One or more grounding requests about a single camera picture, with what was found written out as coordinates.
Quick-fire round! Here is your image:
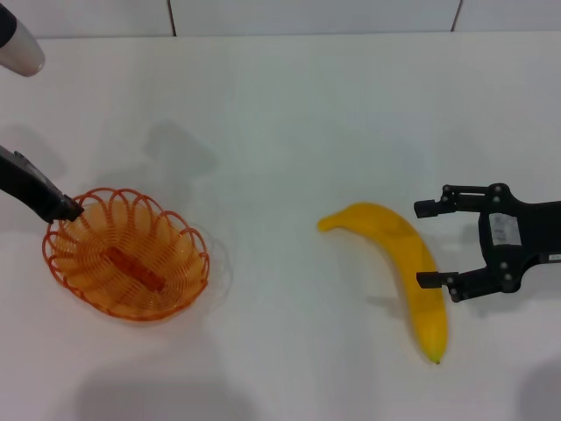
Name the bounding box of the orange plastic wire basket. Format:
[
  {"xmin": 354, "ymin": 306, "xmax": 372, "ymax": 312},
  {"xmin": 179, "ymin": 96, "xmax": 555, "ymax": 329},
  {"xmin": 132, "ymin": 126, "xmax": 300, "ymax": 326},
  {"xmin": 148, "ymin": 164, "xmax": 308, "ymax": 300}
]
[{"xmin": 42, "ymin": 187, "xmax": 210, "ymax": 324}]

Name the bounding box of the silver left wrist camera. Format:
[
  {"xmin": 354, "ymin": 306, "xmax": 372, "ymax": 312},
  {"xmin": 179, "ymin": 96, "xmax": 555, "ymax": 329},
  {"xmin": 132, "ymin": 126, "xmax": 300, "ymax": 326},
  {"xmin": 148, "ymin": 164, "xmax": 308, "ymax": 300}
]
[{"xmin": 0, "ymin": 8, "xmax": 46, "ymax": 78}]

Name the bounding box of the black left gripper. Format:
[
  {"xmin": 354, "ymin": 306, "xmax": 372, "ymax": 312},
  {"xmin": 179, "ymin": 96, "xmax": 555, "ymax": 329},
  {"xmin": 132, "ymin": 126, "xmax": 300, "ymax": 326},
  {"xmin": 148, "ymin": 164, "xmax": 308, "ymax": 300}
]
[{"xmin": 0, "ymin": 146, "xmax": 85, "ymax": 224}]

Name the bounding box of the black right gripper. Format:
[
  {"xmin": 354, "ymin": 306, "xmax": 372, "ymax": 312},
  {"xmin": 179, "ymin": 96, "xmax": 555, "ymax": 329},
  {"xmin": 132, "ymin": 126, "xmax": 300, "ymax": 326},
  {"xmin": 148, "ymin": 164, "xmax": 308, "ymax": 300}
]
[{"xmin": 413, "ymin": 182, "xmax": 561, "ymax": 303}]

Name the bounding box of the yellow banana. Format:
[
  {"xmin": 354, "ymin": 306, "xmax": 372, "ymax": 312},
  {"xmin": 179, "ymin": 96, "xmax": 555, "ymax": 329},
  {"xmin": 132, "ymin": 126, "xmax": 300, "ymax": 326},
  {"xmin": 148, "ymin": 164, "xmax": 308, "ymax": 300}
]
[{"xmin": 316, "ymin": 201, "xmax": 449, "ymax": 365}]

